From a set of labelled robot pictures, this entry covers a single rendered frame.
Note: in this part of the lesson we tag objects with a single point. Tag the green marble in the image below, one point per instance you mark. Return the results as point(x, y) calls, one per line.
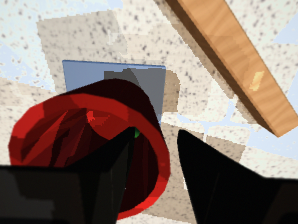
point(137, 132)

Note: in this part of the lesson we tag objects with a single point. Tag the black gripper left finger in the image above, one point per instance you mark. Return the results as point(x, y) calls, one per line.
point(89, 191)

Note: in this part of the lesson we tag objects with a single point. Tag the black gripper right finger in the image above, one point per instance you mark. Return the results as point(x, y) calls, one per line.
point(223, 191)

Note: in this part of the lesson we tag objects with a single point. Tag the tan wooden bar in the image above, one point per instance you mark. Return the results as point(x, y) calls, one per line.
point(216, 30)

